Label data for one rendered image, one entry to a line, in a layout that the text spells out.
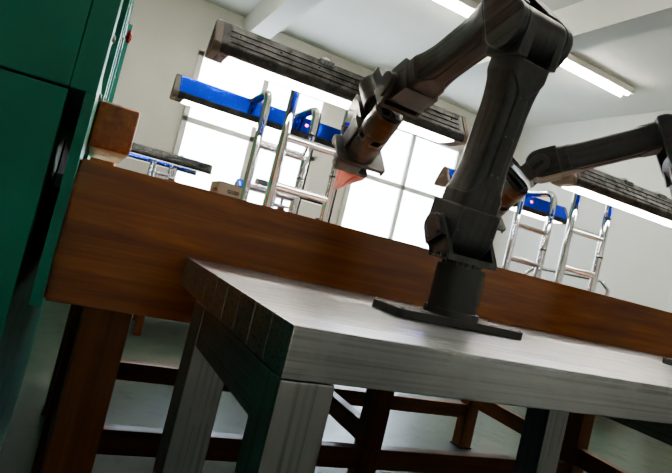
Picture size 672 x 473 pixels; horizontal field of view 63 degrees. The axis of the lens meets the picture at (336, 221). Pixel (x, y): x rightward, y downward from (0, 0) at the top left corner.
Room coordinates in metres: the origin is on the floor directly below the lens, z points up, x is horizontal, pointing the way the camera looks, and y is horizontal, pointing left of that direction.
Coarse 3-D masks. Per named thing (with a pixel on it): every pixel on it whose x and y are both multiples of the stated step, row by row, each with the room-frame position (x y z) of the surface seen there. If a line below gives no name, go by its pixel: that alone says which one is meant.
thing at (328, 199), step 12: (324, 60) 1.13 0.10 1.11; (288, 108) 1.29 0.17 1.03; (288, 120) 1.29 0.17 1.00; (288, 132) 1.29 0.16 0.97; (300, 144) 1.31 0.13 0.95; (312, 144) 1.32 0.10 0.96; (276, 156) 1.29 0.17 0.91; (276, 168) 1.29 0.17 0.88; (276, 180) 1.29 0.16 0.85; (288, 192) 1.31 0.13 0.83; (300, 192) 1.32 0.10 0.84; (312, 192) 1.33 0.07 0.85; (336, 192) 1.36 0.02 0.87; (264, 204) 1.29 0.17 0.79; (324, 204) 1.35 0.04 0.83; (324, 216) 1.35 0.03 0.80
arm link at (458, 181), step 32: (544, 32) 0.65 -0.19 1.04; (512, 64) 0.65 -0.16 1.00; (544, 64) 0.67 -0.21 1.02; (512, 96) 0.66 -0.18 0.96; (480, 128) 0.69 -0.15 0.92; (512, 128) 0.67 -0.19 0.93; (480, 160) 0.68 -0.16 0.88; (448, 192) 0.71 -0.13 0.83; (480, 192) 0.68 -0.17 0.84; (480, 224) 0.69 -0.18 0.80; (480, 256) 0.72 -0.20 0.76
